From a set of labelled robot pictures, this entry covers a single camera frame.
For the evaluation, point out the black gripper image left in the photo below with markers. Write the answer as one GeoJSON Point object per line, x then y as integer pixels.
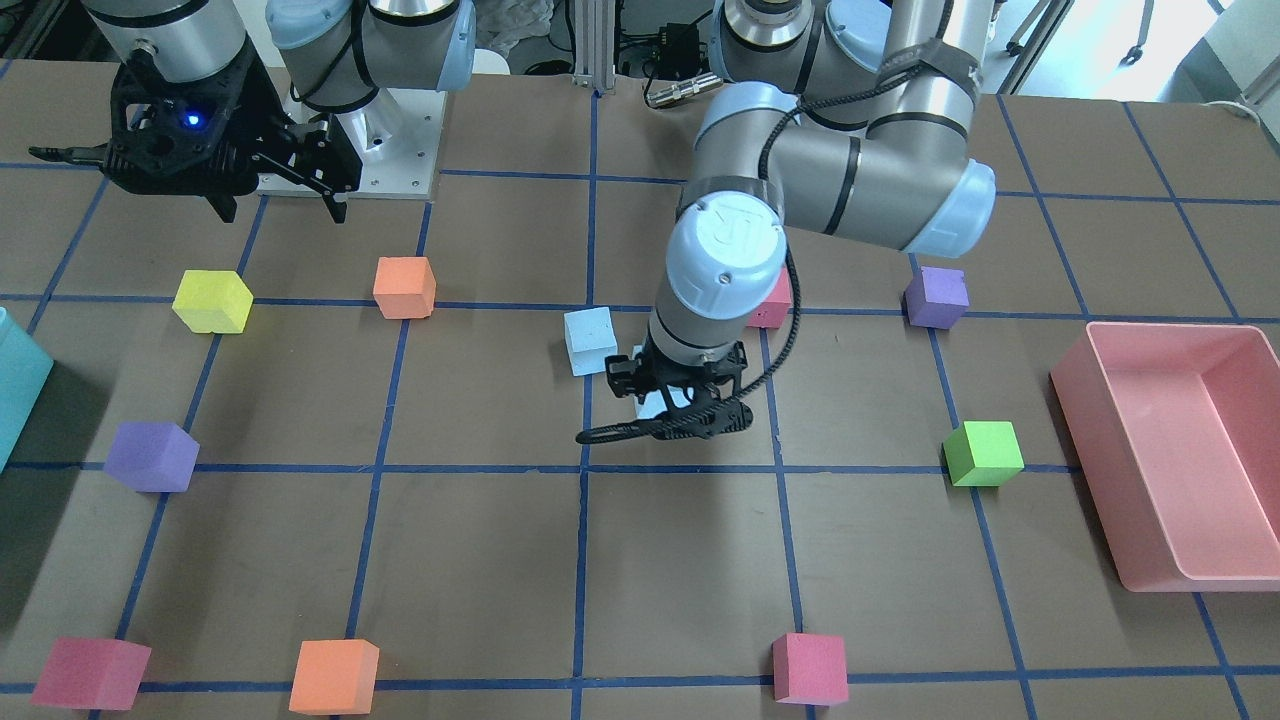
{"type": "Point", "coordinates": [262, 108]}

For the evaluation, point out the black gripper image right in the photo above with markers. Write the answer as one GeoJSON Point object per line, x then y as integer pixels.
{"type": "Point", "coordinates": [623, 376]}

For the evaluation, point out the light blue block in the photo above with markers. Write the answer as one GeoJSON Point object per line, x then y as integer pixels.
{"type": "Point", "coordinates": [654, 403]}
{"type": "Point", "coordinates": [589, 338]}

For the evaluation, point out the silver arm on image right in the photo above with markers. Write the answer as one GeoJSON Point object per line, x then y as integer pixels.
{"type": "Point", "coordinates": [844, 118]}

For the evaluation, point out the silver arm on image left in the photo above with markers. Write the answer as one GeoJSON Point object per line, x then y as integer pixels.
{"type": "Point", "coordinates": [332, 50]}

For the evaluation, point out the red foam block top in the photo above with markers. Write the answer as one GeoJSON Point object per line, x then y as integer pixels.
{"type": "Point", "coordinates": [773, 311]}

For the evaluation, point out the red foam block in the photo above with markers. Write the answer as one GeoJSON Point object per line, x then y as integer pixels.
{"type": "Point", "coordinates": [91, 674]}
{"type": "Point", "coordinates": [810, 669]}
{"type": "Point", "coordinates": [773, 311]}

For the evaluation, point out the yellow foam block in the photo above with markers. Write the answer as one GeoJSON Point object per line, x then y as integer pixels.
{"type": "Point", "coordinates": [213, 301]}

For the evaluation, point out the orange foam block top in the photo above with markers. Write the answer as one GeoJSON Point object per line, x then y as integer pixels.
{"type": "Point", "coordinates": [404, 288]}

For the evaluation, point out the orange foam block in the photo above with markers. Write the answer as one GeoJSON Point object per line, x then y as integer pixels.
{"type": "Point", "coordinates": [404, 288]}
{"type": "Point", "coordinates": [335, 677]}

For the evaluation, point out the purple foam block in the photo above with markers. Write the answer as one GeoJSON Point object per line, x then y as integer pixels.
{"type": "Point", "coordinates": [152, 456]}
{"type": "Point", "coordinates": [937, 297]}

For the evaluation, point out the green foam block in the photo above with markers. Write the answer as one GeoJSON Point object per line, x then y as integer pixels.
{"type": "Point", "coordinates": [983, 454]}

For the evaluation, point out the red foam block bottom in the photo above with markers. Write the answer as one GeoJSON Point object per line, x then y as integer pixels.
{"type": "Point", "coordinates": [810, 669]}
{"type": "Point", "coordinates": [91, 674]}

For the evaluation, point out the teal plastic bin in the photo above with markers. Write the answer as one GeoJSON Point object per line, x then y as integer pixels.
{"type": "Point", "coordinates": [25, 367]}

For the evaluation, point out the silver cylindrical connector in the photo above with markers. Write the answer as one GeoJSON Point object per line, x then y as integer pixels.
{"type": "Point", "coordinates": [680, 91]}

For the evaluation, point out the black power adapter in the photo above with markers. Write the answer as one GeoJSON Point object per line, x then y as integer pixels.
{"type": "Point", "coordinates": [678, 53]}

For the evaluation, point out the orange foam block bottom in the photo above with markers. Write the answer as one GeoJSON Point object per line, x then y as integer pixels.
{"type": "Point", "coordinates": [335, 677]}

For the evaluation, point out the pink plastic bin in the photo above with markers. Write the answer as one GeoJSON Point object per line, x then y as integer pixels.
{"type": "Point", "coordinates": [1176, 427]}

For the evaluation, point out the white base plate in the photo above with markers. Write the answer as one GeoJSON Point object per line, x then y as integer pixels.
{"type": "Point", "coordinates": [396, 134]}

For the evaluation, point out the aluminium frame post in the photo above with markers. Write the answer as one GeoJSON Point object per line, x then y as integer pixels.
{"type": "Point", "coordinates": [594, 35]}

